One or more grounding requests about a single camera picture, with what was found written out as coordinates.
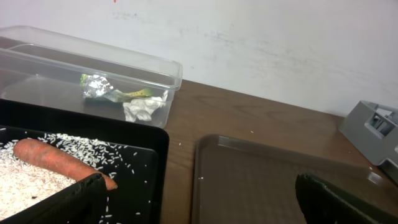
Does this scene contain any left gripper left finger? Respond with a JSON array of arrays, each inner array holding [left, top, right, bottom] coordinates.
[[1, 174, 107, 224]]

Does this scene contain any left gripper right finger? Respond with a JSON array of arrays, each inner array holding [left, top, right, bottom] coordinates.
[[295, 173, 397, 224]]

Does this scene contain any white rice pile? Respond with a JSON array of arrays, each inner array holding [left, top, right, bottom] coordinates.
[[0, 133, 153, 224]]

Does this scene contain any orange carrot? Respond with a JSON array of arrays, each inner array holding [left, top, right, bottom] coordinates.
[[13, 139, 118, 190]]

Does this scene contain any white tissue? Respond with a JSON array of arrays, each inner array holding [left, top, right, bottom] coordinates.
[[123, 91, 169, 122]]

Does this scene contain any silver foil wrapper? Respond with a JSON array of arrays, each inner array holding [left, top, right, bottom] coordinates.
[[80, 74, 114, 98]]

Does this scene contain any yellow green pandan packet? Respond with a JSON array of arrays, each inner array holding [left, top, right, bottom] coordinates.
[[104, 88, 154, 103]]

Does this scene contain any black waste tray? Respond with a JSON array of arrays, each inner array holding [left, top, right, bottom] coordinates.
[[1, 100, 169, 224]]

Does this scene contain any grey dishwasher rack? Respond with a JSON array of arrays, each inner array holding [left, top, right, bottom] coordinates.
[[339, 100, 397, 183]]

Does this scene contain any brown serving tray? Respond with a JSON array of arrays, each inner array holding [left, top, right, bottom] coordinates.
[[191, 135, 397, 223]]

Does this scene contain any clear plastic container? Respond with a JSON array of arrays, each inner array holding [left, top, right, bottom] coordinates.
[[1, 26, 183, 128]]

